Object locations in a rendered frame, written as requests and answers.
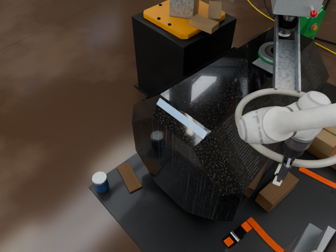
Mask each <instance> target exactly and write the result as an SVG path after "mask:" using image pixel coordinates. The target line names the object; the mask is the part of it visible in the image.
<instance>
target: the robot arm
mask: <svg viewBox="0 0 336 252"><path fill-rule="evenodd" d="M329 127H336V103H333V104H332V103H331V101H330V100H329V98H328V97H327V96H326V95H325V94H323V93H321V92H318V91H309V92H307V93H306V94H304V95H303V96H302V97H300V98H299V100H298V101H296V102H294V103H292V104H290V105H288V106H284V107H280V106H270V107H264V108H260V109H257V110H253V111H250V112H248V113H246V114H244V115H243V116H242V117H241V118H240V119H239V121H238V124H237V129H238V134H239V136H240V138H241V139H242V140H244V141H245V142H246V143H250V144H272V143H277V142H281V141H284V142H283V144H282V148H283V150H284V154H283V160H282V163H280V164H279V165H278V167H277V169H276V171H275V173H274V174H275V178H274V180H273V182H272V184H274V185H277V186H280V185H281V183H282V181H284V180H285V177H286V176H287V174H288V172H289V170H290V169H291V168H292V166H291V165H292V163H293V161H294V160H295V158H296V157H299V156H301V155H302V154H303V153H304V151H305V150H306V149H308V148H309V146H310V145H311V143H312V141H313V140H314V138H315V136H316V135H318V134H319V133H320V132H321V130H322V129H323V128H329ZM311 252H336V231H335V232H334V234H333V236H332V237H331V239H330V241H329V242H328V244H327V246H326V247H325V249H317V250H313V251H311Z"/></svg>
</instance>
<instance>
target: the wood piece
mask: <svg viewBox="0 0 336 252"><path fill-rule="evenodd" d="M219 24H220V23H219V22H218V21H215V20H212V19H210V18H207V17H205V16H202V15H199V14H196V15H194V16H193V17H191V18H190V19H189V26H192V27H194V28H197V29H199V30H202V31H204V32H207V33H209V34H212V33H214V32H215V31H216V30H218V29H219Z"/></svg>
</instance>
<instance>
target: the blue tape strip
mask: <svg viewBox="0 0 336 252"><path fill-rule="evenodd" d="M157 105H158V106H160V107H161V108H162V109H164V110H165V111H166V112H168V113H169V114H170V115H172V116H173V117H174V118H176V119H177V120H178V121H180V122H181V123H182V124H184V125H185V126H186V127H188V128H189V129H190V130H192V131H193V132H194V133H196V134H197V135H198V136H200V137H201V138H203V139H204V137H205V136H206V134H207V133H208V132H207V131H205V130H204V129H202V128H201V127H200V126H198V125H197V124H195V123H194V122H193V121H191V120H190V119H189V118H187V117H186V116H184V115H183V114H182V113H180V112H179V111H178V110H176V109H175V108H173V107H172V106H171V105H169V104H168V103H167V102H165V101H164V100H162V99H161V98H159V100H158V102H157Z"/></svg>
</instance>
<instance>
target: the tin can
mask: <svg viewBox="0 0 336 252"><path fill-rule="evenodd" d="M92 181H93V183H94V186H95V189H96V191H97V192H99V193H104V192H106V191H107V190H108V189H109V183H108V179H107V175H106V174H105V173H104V172H101V171H99V172H97V173H95V174H94V175H93V176H92Z"/></svg>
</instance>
